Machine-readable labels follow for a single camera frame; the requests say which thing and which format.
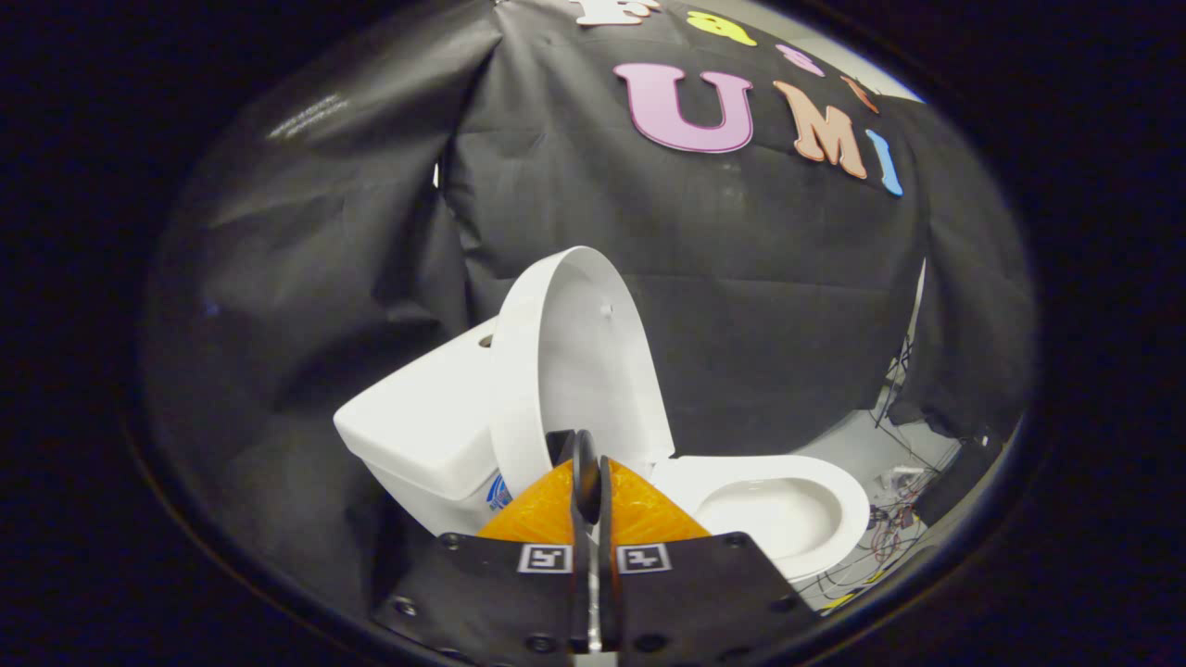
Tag black backdrop cloth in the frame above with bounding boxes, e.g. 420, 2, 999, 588
139, 0, 1037, 622

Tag white ceramic toilet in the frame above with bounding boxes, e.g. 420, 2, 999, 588
334, 315, 872, 585

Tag thin black stand pole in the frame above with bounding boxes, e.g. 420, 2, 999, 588
876, 333, 920, 438

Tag tangled floor cables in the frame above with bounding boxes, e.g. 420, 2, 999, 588
797, 408, 965, 603

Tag white toilet seat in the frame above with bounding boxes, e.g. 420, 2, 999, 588
649, 454, 872, 583

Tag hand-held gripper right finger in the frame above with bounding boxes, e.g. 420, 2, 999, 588
593, 428, 821, 667

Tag white toilet lid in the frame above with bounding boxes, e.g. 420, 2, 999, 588
488, 245, 677, 501

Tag black equipment box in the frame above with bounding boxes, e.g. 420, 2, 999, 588
913, 435, 1008, 529

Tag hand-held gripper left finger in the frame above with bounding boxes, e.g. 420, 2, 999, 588
371, 428, 594, 667

